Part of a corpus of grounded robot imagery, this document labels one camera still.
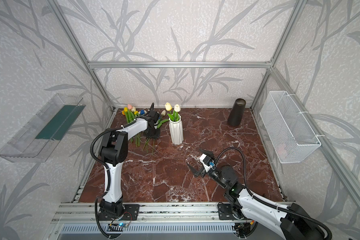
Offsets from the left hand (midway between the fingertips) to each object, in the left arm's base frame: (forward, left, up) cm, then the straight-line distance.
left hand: (157, 131), depth 103 cm
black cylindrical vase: (+8, -54, +11) cm, 56 cm away
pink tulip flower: (+14, +22, 0) cm, 26 cm away
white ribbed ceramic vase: (-8, -15, +12) cm, 21 cm away
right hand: (-24, -26, +18) cm, 39 cm away
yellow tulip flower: (-3, -11, +29) cm, 31 cm away
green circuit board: (-53, +10, -1) cm, 54 cm away
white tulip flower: (-4, -15, +21) cm, 26 cm away
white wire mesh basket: (-24, -65, +34) cm, 77 cm away
